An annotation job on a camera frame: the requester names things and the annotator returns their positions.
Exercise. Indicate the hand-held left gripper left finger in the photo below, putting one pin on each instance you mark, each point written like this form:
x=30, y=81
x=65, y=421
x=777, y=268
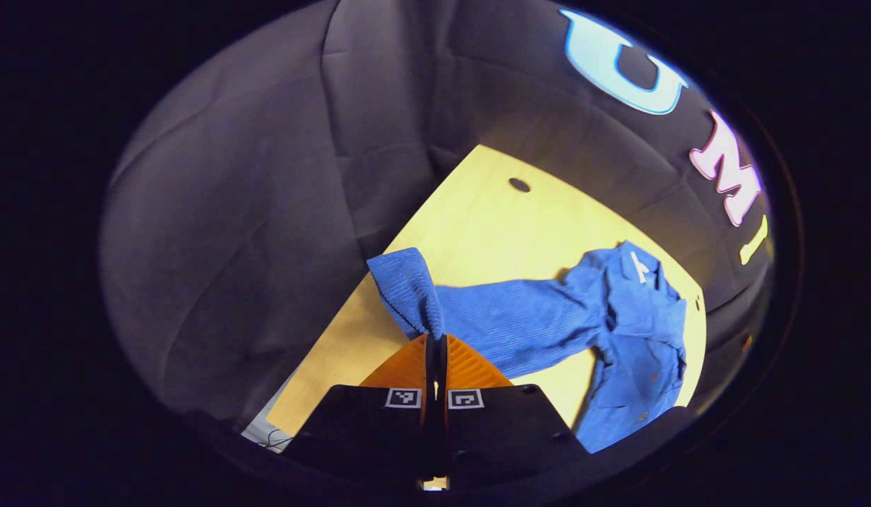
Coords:
x=365, y=429

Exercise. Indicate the black backdrop cloth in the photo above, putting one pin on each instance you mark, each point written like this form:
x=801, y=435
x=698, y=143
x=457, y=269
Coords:
x=231, y=211

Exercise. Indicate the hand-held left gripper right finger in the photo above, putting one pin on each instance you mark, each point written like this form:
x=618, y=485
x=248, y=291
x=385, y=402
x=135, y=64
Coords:
x=505, y=429

